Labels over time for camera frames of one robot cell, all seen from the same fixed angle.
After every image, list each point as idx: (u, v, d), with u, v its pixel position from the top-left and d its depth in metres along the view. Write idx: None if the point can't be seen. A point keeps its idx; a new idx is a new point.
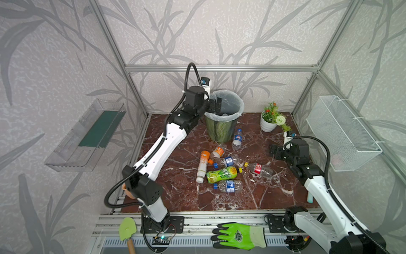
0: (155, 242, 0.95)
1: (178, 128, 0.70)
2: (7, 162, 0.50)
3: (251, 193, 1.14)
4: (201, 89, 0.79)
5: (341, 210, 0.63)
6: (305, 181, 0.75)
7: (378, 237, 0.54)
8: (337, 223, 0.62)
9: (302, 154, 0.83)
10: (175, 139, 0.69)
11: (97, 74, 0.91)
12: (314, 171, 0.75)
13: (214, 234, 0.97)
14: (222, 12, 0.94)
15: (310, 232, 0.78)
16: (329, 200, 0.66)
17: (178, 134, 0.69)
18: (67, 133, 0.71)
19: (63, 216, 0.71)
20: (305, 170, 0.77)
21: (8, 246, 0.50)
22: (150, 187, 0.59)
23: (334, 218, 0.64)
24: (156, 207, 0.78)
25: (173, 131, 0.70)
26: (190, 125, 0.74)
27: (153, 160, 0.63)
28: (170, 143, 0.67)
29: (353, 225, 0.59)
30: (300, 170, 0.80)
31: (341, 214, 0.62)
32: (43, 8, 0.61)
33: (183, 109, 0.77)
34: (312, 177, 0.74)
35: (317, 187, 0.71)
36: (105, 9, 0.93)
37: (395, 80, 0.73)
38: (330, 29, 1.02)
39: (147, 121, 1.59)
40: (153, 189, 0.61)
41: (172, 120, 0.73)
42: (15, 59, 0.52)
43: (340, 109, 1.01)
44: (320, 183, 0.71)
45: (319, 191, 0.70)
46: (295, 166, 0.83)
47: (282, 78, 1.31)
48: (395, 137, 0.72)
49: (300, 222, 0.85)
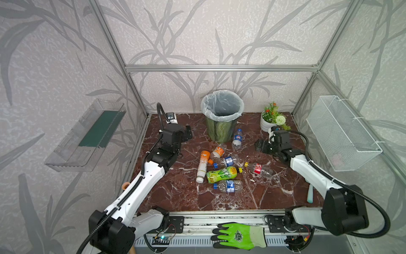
0: (155, 242, 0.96)
1: (156, 165, 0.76)
2: (7, 162, 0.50)
3: (251, 193, 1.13)
4: (177, 127, 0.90)
5: (322, 174, 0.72)
6: (290, 161, 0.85)
7: (354, 188, 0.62)
8: (321, 186, 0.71)
9: (285, 141, 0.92)
10: (153, 178, 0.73)
11: (97, 74, 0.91)
12: (295, 152, 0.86)
13: (214, 234, 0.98)
14: (222, 12, 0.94)
15: (307, 219, 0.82)
16: (310, 169, 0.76)
17: (157, 172, 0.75)
18: (67, 133, 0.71)
19: (63, 216, 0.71)
20: (288, 153, 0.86)
21: (8, 246, 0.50)
22: (122, 235, 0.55)
23: (318, 183, 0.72)
24: (145, 226, 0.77)
25: (150, 170, 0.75)
26: (168, 163, 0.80)
27: (128, 201, 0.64)
28: (148, 181, 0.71)
29: (333, 182, 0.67)
30: (284, 154, 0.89)
31: (322, 176, 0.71)
32: (43, 8, 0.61)
33: (161, 147, 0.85)
34: (294, 155, 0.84)
35: (301, 163, 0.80)
36: (105, 9, 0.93)
37: (395, 80, 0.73)
38: (330, 29, 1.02)
39: (147, 121, 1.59)
40: (125, 237, 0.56)
41: (150, 158, 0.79)
42: (15, 59, 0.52)
43: (340, 109, 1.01)
44: (301, 158, 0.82)
45: (301, 164, 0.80)
46: (280, 152, 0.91)
47: (282, 78, 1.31)
48: (395, 137, 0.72)
49: (299, 217, 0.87)
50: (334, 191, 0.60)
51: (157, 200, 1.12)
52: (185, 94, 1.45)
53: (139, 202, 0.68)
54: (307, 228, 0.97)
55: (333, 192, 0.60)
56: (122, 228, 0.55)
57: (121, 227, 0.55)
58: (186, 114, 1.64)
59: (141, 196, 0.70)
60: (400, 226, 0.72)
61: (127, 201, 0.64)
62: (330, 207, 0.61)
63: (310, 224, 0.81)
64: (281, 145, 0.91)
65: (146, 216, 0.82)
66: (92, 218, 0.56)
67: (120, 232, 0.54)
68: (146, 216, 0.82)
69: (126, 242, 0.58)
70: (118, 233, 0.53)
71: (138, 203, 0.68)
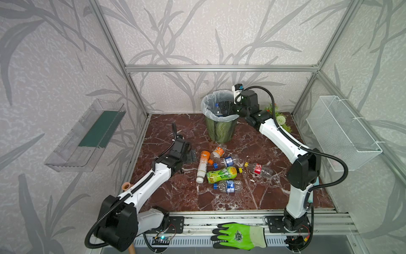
0: (155, 242, 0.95)
1: (165, 166, 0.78)
2: (7, 162, 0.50)
3: (251, 193, 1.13)
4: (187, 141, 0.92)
5: (289, 141, 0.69)
6: (260, 127, 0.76)
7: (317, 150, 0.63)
8: (287, 151, 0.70)
9: (253, 105, 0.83)
10: (162, 176, 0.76)
11: (97, 74, 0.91)
12: (266, 116, 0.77)
13: (214, 234, 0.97)
14: (222, 12, 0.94)
15: (294, 203, 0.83)
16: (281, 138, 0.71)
17: (166, 171, 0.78)
18: (67, 134, 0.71)
19: (63, 216, 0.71)
20: (258, 118, 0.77)
21: (8, 246, 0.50)
22: (131, 221, 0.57)
23: (285, 148, 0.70)
24: (145, 224, 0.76)
25: (160, 169, 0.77)
26: (175, 168, 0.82)
27: (140, 191, 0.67)
28: (157, 179, 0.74)
29: (300, 148, 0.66)
30: (254, 119, 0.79)
31: (290, 143, 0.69)
32: (43, 8, 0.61)
33: (170, 154, 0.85)
34: (264, 121, 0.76)
35: (269, 129, 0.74)
36: (106, 9, 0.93)
37: (395, 80, 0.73)
38: (330, 29, 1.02)
39: (147, 121, 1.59)
40: (132, 225, 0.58)
41: (159, 161, 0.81)
42: (16, 59, 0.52)
43: (340, 109, 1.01)
44: (271, 125, 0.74)
45: (271, 134, 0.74)
46: (249, 117, 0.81)
47: (282, 78, 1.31)
48: (395, 137, 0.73)
49: (290, 207, 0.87)
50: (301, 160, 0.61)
51: (157, 200, 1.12)
52: (185, 94, 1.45)
53: (147, 197, 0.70)
54: (307, 228, 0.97)
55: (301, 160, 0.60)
56: (133, 214, 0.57)
57: (133, 211, 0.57)
58: (186, 114, 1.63)
59: (150, 191, 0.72)
60: (400, 226, 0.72)
61: (139, 191, 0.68)
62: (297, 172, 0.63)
63: (300, 207, 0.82)
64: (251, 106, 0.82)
65: (147, 214, 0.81)
66: (105, 202, 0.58)
67: (131, 217, 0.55)
68: (147, 214, 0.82)
69: (130, 234, 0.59)
70: (129, 217, 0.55)
71: (147, 198, 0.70)
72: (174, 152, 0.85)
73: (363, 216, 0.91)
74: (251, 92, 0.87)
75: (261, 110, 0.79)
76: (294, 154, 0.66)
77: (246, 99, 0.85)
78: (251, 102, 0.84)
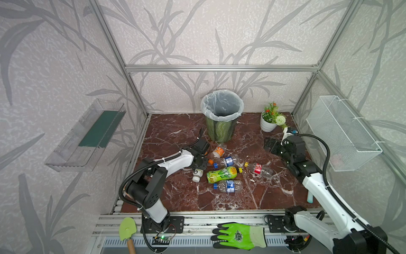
0: (155, 242, 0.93)
1: (189, 153, 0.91)
2: (7, 162, 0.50)
3: (251, 193, 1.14)
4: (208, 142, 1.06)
5: (342, 208, 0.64)
6: (304, 180, 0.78)
7: (379, 232, 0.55)
8: (338, 220, 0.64)
9: (298, 152, 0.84)
10: (185, 159, 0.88)
11: (97, 74, 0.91)
12: (311, 169, 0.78)
13: (213, 234, 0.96)
14: (222, 12, 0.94)
15: (313, 232, 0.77)
16: (332, 201, 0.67)
17: (190, 157, 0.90)
18: (67, 133, 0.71)
19: (63, 216, 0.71)
20: (302, 168, 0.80)
21: (8, 245, 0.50)
22: (160, 182, 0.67)
23: (335, 216, 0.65)
24: (155, 209, 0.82)
25: (186, 153, 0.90)
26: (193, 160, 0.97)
27: (169, 161, 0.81)
28: (183, 159, 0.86)
29: (355, 221, 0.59)
30: (297, 169, 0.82)
31: (342, 211, 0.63)
32: (43, 8, 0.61)
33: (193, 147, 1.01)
34: (310, 174, 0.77)
35: (316, 186, 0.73)
36: (105, 9, 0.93)
37: (395, 80, 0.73)
38: (330, 29, 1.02)
39: (147, 121, 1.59)
40: (159, 188, 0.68)
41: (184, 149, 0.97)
42: (15, 59, 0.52)
43: (340, 109, 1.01)
44: (318, 181, 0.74)
45: (320, 192, 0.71)
46: (292, 164, 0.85)
47: (283, 78, 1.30)
48: (395, 137, 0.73)
49: (300, 223, 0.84)
50: (355, 235, 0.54)
51: None
52: (185, 94, 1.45)
53: (173, 169, 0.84)
54: None
55: (355, 236, 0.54)
56: (163, 177, 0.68)
57: (164, 173, 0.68)
58: (186, 114, 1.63)
59: (176, 166, 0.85)
60: (400, 226, 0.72)
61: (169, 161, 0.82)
62: (349, 249, 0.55)
63: (311, 232, 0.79)
64: (295, 153, 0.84)
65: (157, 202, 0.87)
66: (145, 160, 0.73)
67: (162, 176, 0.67)
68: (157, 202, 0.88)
69: (155, 196, 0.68)
70: (160, 174, 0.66)
71: (172, 169, 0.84)
72: (196, 146, 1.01)
73: (362, 216, 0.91)
74: (299, 137, 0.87)
75: (308, 162, 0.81)
76: (347, 226, 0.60)
77: (293, 145, 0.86)
78: (297, 150, 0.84)
